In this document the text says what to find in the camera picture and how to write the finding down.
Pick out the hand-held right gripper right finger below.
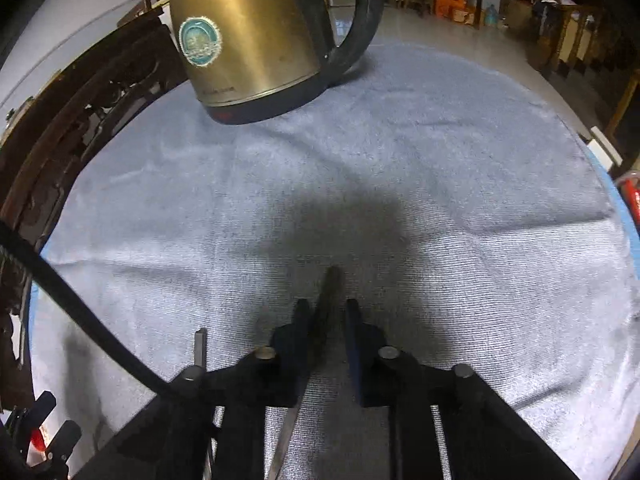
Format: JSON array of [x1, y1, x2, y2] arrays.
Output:
[[345, 299, 581, 480]]

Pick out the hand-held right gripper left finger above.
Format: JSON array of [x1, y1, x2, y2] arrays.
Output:
[[75, 299, 313, 480]]

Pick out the grey table cloth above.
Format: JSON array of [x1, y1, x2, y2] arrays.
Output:
[[30, 42, 640, 480]]

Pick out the blue table cover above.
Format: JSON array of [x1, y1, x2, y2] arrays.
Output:
[[27, 137, 640, 321]]

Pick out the gold electric kettle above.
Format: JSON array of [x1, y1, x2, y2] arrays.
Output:
[[137, 0, 386, 126]]

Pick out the red child chair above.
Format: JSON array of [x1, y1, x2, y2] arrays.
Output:
[[617, 172, 640, 222]]

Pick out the white step stool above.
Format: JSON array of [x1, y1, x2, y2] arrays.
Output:
[[579, 126, 624, 171]]

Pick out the carved wooden sideboard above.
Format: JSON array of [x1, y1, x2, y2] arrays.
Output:
[[0, 0, 188, 411]]

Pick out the orange cardboard boxes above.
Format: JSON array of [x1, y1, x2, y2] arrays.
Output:
[[434, 0, 477, 24]]

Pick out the wooden stair railing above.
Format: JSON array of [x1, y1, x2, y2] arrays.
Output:
[[530, 0, 640, 78]]

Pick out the black cable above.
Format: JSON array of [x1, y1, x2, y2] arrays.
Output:
[[0, 222, 173, 398]]

